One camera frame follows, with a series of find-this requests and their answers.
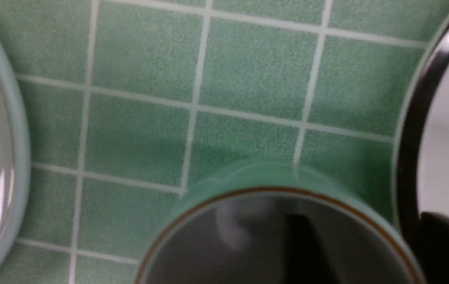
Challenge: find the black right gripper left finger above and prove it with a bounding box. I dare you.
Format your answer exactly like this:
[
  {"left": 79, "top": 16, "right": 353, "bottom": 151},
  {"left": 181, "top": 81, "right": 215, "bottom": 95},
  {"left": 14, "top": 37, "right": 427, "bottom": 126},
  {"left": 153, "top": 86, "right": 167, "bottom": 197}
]
[{"left": 284, "top": 214, "right": 339, "bottom": 284}]

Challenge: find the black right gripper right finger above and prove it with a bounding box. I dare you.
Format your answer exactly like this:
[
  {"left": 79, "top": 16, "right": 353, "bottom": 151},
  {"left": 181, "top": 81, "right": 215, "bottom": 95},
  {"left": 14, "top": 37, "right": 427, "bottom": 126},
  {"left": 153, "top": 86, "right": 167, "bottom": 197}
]
[{"left": 418, "top": 212, "right": 449, "bottom": 284}]

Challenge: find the light blue ceramic cup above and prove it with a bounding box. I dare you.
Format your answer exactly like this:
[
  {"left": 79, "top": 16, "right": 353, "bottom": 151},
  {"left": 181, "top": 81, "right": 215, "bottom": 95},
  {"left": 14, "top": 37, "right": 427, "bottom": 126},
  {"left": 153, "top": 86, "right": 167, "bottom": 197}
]
[{"left": 135, "top": 159, "right": 427, "bottom": 284}]

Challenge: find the black-rimmed illustrated plate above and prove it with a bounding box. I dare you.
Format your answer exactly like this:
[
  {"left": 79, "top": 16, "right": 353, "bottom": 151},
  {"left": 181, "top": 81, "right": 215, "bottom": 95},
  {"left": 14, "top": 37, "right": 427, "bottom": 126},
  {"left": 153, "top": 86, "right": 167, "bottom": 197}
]
[{"left": 391, "top": 15, "right": 449, "bottom": 243}]

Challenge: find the green checkered tablecloth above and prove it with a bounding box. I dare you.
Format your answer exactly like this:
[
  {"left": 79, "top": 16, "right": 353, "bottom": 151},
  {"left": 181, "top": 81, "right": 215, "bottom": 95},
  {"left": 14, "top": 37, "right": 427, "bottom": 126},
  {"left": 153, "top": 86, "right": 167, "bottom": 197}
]
[{"left": 0, "top": 0, "right": 449, "bottom": 284}]

